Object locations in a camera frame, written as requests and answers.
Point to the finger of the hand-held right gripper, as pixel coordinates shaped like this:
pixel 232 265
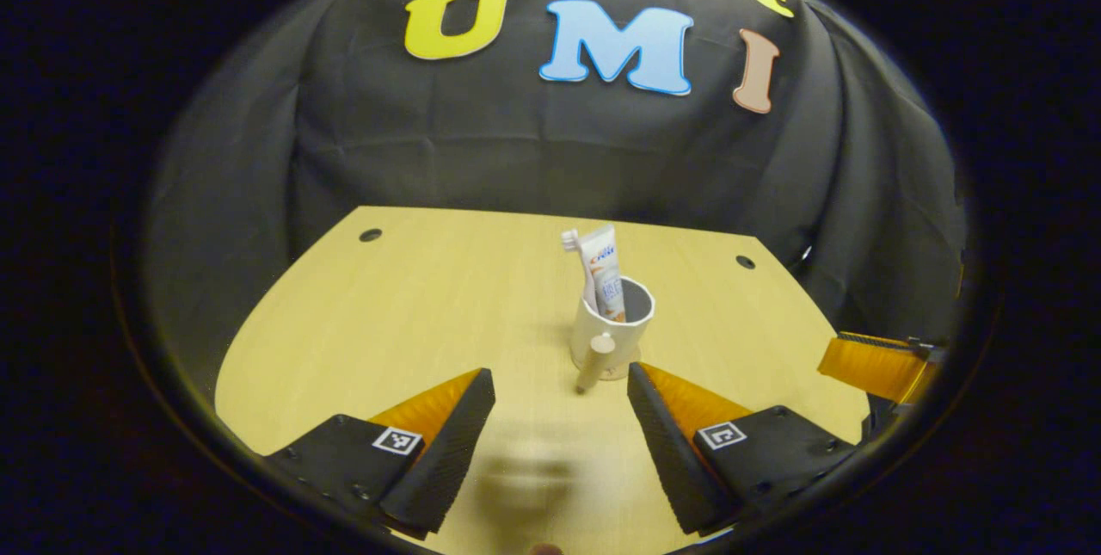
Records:
pixel 869 366

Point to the light wooden desktop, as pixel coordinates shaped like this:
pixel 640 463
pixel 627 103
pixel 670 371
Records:
pixel 387 323

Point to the black backdrop cloth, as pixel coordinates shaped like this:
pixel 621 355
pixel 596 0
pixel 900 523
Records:
pixel 516 151

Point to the pale pink toothbrush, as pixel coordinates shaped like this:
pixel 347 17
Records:
pixel 569 238

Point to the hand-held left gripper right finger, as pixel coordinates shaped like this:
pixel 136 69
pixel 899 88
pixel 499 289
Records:
pixel 667 460

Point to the white toothpaste tube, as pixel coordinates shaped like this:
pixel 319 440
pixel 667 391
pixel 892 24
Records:
pixel 602 258

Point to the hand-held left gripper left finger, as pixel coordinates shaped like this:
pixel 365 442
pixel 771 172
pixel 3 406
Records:
pixel 452 460

